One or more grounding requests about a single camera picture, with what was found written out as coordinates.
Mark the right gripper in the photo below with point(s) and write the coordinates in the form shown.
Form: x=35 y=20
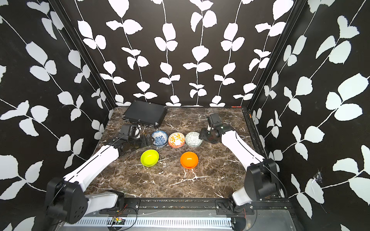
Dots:
x=203 y=133

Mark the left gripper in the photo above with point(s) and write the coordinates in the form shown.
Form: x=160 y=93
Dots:
x=145 y=143

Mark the blue floral bowl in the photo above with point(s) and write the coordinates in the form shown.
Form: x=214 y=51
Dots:
x=160 y=138

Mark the lime green bowl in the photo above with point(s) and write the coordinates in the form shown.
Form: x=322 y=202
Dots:
x=149 y=158

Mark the pale green patterned bowl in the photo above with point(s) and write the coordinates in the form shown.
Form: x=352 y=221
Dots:
x=192 y=139

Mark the orange leaf patterned bowl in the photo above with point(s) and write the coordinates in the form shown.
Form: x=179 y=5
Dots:
x=176 y=140

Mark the orange plastic bowl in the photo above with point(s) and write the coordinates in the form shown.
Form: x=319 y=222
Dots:
x=189 y=160

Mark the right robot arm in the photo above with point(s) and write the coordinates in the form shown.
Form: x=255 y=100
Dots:
x=261 y=179

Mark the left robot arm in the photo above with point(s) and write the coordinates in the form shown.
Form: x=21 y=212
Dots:
x=65 y=197

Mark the black hard carrying case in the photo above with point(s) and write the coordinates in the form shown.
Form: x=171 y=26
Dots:
x=145 y=113

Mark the small circuit board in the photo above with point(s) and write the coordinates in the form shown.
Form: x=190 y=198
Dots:
x=118 y=221

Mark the black front mounting rail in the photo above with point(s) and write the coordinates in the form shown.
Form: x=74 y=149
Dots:
x=221 y=206

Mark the white perforated cable tray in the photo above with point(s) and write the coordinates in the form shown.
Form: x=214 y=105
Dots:
x=157 y=222

